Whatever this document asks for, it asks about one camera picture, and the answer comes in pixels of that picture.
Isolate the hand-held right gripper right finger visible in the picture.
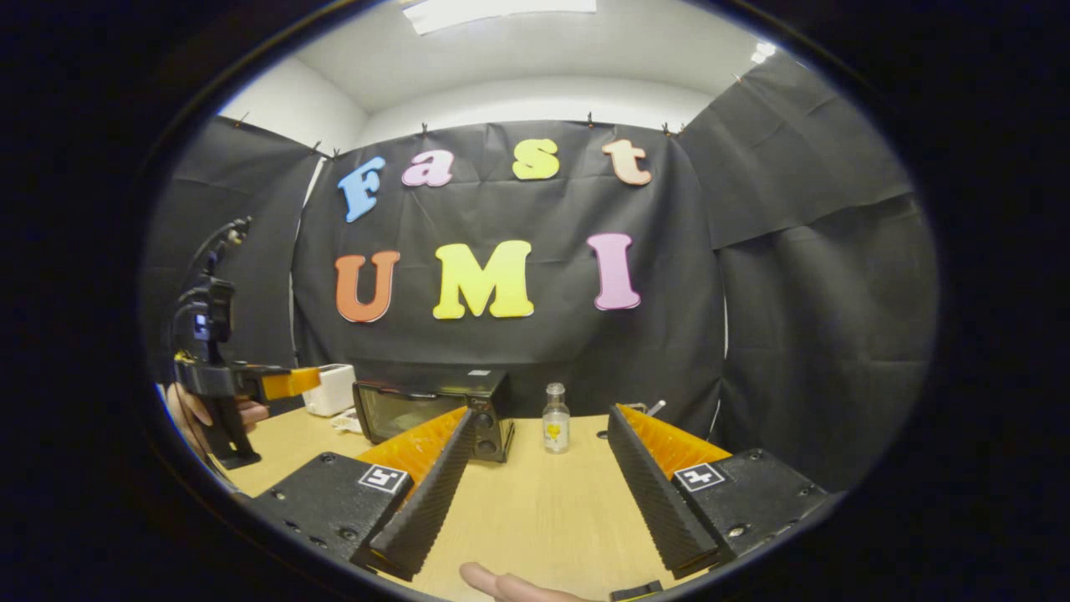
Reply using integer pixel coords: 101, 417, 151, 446
607, 404, 837, 579

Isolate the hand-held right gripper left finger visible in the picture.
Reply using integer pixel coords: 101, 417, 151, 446
249, 406, 477, 582

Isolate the black electric oven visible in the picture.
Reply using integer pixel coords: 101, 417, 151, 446
352, 370, 517, 464

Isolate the white toaster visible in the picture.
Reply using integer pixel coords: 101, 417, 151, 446
303, 364, 359, 418

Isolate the clear bottle with yellow label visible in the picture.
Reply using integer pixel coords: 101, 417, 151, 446
542, 382, 572, 455

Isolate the black backdrop cloth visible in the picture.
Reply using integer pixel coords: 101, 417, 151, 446
142, 50, 941, 494

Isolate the long ceiling light panel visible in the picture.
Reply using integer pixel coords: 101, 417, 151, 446
401, 0, 599, 36

